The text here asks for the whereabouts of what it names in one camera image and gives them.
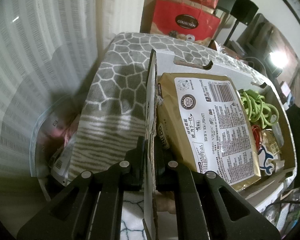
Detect large gold tissue pack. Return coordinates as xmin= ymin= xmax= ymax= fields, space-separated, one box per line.
xmin=156 ymin=72 xmax=262 ymax=193

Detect white card with blue print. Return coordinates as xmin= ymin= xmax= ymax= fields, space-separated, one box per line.
xmin=257 ymin=144 xmax=278 ymax=175

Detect red cable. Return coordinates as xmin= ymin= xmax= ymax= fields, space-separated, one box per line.
xmin=251 ymin=125 xmax=264 ymax=153

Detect red gift bag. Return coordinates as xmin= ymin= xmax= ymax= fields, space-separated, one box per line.
xmin=150 ymin=0 xmax=222 ymax=42

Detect white cardboard tray box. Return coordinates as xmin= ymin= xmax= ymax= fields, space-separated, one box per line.
xmin=142 ymin=49 xmax=297 ymax=240

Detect white striped curtain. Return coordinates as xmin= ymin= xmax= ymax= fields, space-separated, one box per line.
xmin=0 ymin=0 xmax=150 ymax=180

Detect grey white patterned blanket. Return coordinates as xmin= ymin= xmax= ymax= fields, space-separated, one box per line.
xmin=65 ymin=31 xmax=290 ymax=240

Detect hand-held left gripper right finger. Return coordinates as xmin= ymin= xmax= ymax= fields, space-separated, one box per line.
xmin=154 ymin=140 xmax=282 ymax=240

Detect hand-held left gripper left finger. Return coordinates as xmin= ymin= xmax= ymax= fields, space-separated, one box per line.
xmin=16 ymin=136 xmax=145 ymax=240

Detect crinkled clear plastic bag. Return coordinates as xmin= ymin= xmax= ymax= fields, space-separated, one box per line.
xmin=210 ymin=40 xmax=238 ymax=58

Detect black television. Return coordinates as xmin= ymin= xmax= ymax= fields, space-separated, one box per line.
xmin=236 ymin=12 xmax=300 ymax=105

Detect small gold tissue pack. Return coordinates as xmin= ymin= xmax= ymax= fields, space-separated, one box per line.
xmin=261 ymin=129 xmax=284 ymax=155

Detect clear plastic bag pink contents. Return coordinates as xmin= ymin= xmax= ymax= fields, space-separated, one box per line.
xmin=30 ymin=104 xmax=85 ymax=188

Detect green cable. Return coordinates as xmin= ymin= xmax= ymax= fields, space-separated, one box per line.
xmin=240 ymin=90 xmax=279 ymax=128

